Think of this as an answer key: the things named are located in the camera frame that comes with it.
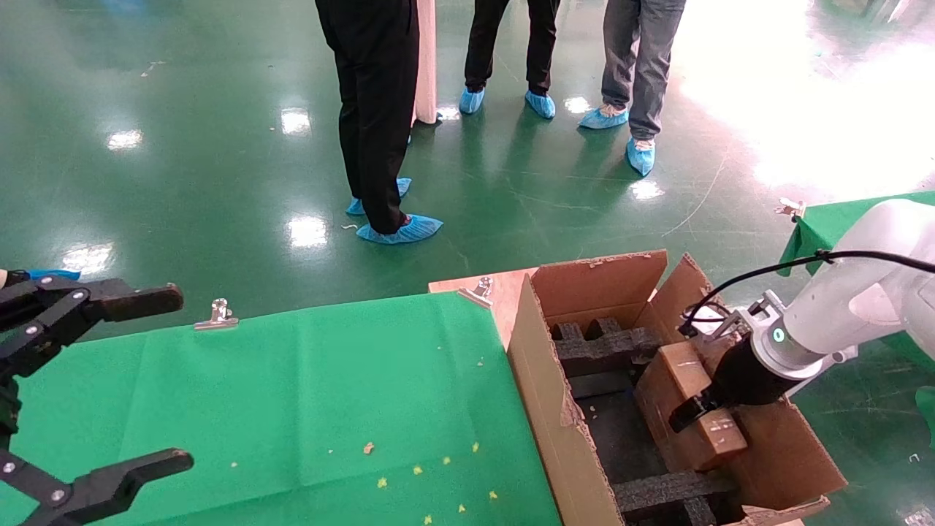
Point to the small brown cardboard box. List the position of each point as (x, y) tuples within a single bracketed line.
[(679, 380)]

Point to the silver metal binder clip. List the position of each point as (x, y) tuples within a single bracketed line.
[(218, 315), (478, 292)]

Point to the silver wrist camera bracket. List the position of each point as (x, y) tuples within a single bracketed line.
[(730, 321)]

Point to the white pipe bracket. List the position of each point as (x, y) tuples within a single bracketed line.
[(802, 380)]

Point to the blue shoe cover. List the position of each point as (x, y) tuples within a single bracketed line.
[(55, 275)]

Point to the pale pink post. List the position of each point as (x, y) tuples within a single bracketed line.
[(427, 66)]

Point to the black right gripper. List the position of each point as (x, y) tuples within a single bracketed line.
[(749, 380)]

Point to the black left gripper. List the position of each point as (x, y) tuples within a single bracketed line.
[(7, 409)]

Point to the large open cardboard carton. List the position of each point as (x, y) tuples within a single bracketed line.
[(540, 380)]

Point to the person in black trousers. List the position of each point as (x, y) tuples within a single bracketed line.
[(376, 109), (511, 36)]

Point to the person in blue jeans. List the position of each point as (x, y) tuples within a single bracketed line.
[(643, 58)]

